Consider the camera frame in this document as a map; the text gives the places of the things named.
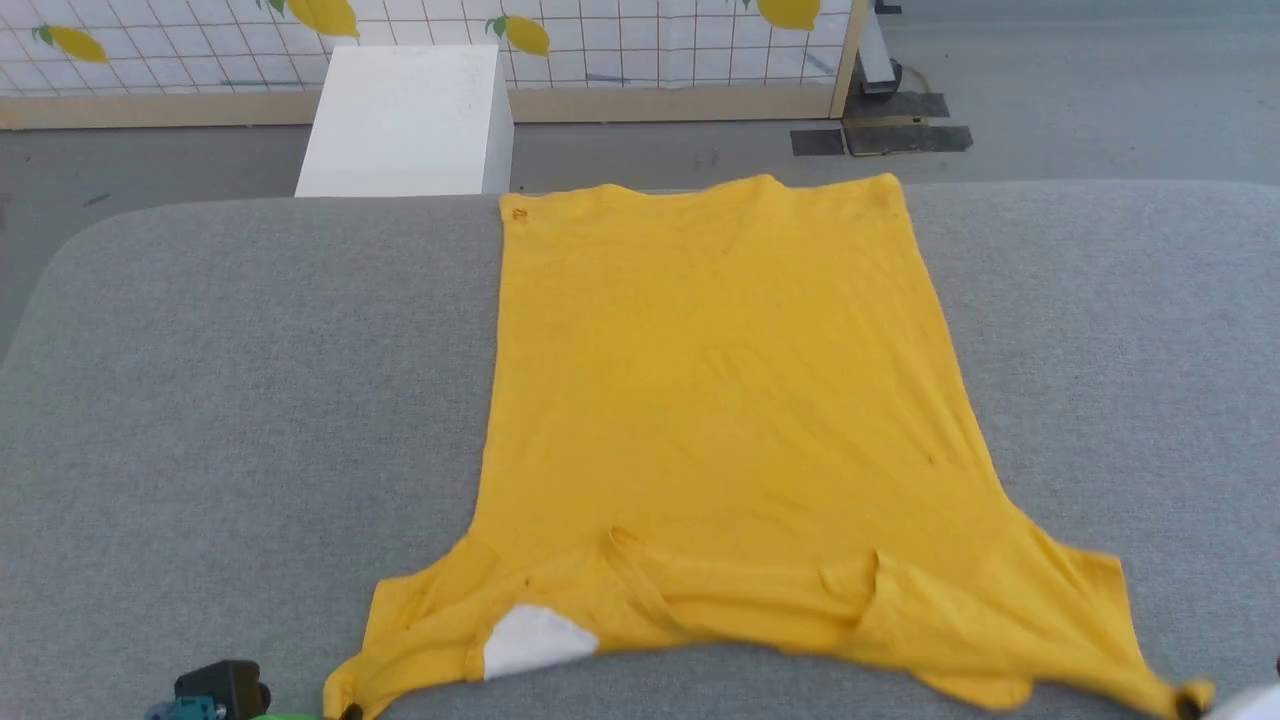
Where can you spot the lemon print grid partition panel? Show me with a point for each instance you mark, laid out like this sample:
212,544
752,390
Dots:
200,40

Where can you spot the small black floor plate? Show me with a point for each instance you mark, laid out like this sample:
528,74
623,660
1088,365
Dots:
817,142

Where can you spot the white box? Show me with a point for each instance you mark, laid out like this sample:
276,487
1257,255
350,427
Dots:
400,120

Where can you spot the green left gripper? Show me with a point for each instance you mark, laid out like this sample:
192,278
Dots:
285,716

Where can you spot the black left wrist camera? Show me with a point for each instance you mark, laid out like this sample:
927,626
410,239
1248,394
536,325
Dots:
220,688

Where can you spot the grey fabric sofa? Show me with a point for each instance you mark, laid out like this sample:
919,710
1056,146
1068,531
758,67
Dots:
220,400

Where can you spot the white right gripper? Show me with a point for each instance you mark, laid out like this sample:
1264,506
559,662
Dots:
1250,705

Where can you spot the large black floor plate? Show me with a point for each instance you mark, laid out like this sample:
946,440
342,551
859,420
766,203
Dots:
908,138

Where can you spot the metal stand foot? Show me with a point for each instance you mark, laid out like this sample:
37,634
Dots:
877,55

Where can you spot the yellow t-shirt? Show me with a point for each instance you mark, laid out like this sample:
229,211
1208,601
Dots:
730,400

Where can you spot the black floor plate yellow edge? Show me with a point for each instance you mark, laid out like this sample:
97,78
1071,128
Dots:
897,106

